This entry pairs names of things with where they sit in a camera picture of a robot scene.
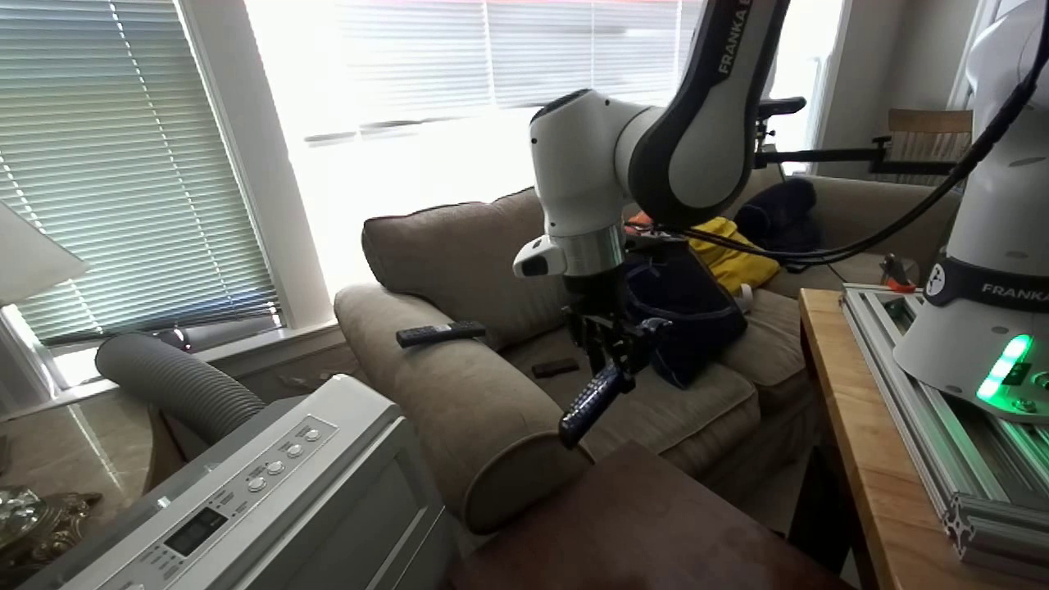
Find light wooden rack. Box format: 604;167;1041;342
881;106;977;167

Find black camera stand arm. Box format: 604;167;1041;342
749;121;966;181

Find matte black remote silver pad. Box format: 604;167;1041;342
394;322;489;352

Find dark navy cloth bundle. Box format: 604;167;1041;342
749;175;819;250

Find grey ribbed exhaust hose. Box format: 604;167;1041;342
91;331;267;445

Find white portable air conditioner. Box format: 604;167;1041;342
12;369;456;590

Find navy pillow blue trim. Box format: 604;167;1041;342
617;241;749;391

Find yellow cloth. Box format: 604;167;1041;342
684;214;782;298

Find beige fabric sofa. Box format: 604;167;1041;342
331;159;963;534

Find white window blinds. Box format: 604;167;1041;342
0;0;282;345

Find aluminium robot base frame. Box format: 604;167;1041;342
839;279;1049;578

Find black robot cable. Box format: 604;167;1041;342
652;28;1049;271

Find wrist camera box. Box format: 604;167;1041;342
512;232;564;279

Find glossy black remote blue buttons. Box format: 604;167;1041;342
556;364;639;448

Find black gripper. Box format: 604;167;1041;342
564;268;672;386

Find black external camera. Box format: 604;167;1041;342
749;96;808;121

